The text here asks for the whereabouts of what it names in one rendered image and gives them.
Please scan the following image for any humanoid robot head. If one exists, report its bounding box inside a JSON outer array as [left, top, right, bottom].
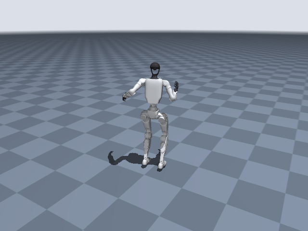
[[150, 62, 160, 79]]

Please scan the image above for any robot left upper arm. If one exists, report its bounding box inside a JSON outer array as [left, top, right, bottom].
[[129, 78, 146, 96]]

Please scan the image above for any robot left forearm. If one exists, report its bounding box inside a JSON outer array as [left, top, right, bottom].
[[123, 89, 132, 98]]

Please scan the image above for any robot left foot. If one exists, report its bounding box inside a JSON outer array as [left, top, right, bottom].
[[142, 157, 151, 165]]

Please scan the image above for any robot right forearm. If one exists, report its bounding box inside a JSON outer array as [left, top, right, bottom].
[[173, 90, 177, 100]]

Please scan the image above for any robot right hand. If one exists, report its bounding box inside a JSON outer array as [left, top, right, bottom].
[[174, 81, 179, 92]]

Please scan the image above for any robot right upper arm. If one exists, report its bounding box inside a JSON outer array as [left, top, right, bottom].
[[162, 80, 175, 102]]

